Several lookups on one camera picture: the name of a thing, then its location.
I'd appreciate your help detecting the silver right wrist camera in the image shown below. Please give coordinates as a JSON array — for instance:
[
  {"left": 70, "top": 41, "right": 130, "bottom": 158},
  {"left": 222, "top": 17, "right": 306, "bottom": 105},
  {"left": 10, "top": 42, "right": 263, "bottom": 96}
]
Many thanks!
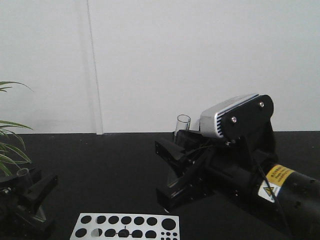
[{"left": 199, "top": 93, "right": 274, "bottom": 140}]

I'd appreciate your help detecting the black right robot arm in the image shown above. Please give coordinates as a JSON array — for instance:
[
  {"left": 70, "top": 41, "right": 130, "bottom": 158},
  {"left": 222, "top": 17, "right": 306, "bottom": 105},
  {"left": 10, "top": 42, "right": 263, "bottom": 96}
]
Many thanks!
[{"left": 155, "top": 121, "right": 320, "bottom": 240}]

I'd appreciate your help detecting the black camera cable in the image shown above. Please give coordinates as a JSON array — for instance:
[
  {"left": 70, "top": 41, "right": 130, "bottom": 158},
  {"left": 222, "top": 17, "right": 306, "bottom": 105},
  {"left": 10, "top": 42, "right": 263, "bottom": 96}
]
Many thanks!
[{"left": 243, "top": 136, "right": 295, "bottom": 237}]

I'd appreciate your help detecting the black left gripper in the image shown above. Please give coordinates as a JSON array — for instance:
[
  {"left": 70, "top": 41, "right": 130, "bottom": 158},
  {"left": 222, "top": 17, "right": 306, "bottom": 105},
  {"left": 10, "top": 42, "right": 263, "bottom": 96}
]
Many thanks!
[{"left": 0, "top": 168, "right": 58, "bottom": 240}]

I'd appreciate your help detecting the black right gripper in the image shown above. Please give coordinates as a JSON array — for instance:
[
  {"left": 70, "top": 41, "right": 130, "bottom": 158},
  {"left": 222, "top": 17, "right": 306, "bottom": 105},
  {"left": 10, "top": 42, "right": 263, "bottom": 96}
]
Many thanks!
[{"left": 154, "top": 130, "right": 258, "bottom": 210}]

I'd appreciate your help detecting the tall clear glass tube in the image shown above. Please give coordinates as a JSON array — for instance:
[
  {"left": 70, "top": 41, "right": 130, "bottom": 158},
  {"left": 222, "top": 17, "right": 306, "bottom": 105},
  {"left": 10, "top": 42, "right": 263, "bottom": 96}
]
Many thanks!
[{"left": 173, "top": 114, "right": 192, "bottom": 144}]

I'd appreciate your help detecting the white test tube rack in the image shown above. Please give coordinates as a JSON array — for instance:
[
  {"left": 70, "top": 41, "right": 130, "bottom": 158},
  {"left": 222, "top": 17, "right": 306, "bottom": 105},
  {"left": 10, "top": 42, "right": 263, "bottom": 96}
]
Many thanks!
[{"left": 70, "top": 212, "right": 181, "bottom": 240}]

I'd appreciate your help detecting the short clear glass tube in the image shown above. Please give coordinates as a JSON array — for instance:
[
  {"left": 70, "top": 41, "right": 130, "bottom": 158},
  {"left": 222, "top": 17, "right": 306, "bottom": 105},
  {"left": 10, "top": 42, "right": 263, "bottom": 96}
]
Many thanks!
[{"left": 16, "top": 167, "right": 33, "bottom": 189}]

